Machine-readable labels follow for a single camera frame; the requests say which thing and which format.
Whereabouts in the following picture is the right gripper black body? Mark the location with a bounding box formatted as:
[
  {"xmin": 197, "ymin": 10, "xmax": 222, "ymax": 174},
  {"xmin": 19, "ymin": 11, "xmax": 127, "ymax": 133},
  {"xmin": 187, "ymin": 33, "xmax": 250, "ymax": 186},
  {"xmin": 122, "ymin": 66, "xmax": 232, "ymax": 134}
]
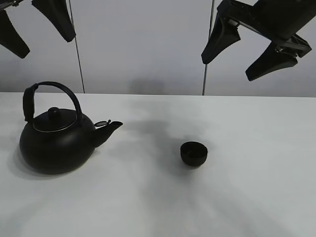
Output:
[{"xmin": 217, "ymin": 0, "xmax": 316, "ymax": 58}]

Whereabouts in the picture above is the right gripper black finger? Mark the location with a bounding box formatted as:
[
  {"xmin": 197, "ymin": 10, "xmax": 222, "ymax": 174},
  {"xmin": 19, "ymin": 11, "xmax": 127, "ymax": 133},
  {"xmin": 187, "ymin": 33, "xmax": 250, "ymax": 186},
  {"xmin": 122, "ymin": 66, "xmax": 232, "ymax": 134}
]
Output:
[
  {"xmin": 201, "ymin": 14, "xmax": 240, "ymax": 64},
  {"xmin": 245, "ymin": 42, "xmax": 298, "ymax": 81}
]

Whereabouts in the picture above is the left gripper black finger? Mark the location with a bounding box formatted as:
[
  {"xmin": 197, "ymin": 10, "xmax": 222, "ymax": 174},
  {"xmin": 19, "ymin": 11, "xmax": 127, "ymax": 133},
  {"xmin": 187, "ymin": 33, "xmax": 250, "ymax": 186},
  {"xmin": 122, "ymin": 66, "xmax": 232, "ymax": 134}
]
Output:
[
  {"xmin": 32, "ymin": 0, "xmax": 76, "ymax": 42},
  {"xmin": 0, "ymin": 10, "xmax": 30, "ymax": 59}
]

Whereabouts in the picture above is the black round teapot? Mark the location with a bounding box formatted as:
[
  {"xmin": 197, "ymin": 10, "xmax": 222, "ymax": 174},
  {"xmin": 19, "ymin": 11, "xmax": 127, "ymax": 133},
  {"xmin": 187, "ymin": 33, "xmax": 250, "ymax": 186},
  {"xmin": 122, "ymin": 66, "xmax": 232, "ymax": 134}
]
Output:
[{"xmin": 19, "ymin": 81, "xmax": 123, "ymax": 175}]

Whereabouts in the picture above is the small black teacup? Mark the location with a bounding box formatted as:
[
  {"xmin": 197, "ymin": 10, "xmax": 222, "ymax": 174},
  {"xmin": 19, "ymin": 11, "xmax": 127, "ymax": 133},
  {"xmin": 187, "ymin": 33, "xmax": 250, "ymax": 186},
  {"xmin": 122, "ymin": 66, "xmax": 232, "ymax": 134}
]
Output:
[{"xmin": 180, "ymin": 141, "xmax": 208, "ymax": 167}]

